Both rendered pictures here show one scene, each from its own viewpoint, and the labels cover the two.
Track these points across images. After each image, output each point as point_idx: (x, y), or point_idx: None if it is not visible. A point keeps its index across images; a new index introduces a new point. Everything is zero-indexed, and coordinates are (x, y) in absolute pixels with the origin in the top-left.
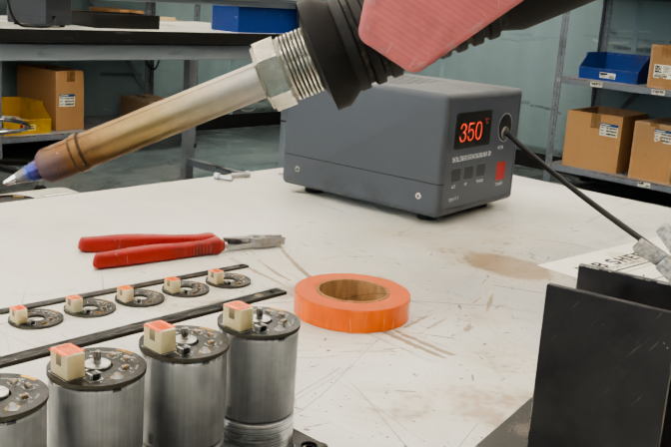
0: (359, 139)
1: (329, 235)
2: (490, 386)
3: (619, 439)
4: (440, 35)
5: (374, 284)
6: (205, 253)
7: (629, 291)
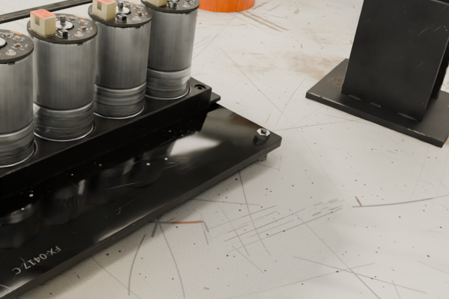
0: None
1: None
2: (314, 53)
3: (404, 90)
4: None
5: None
6: None
7: None
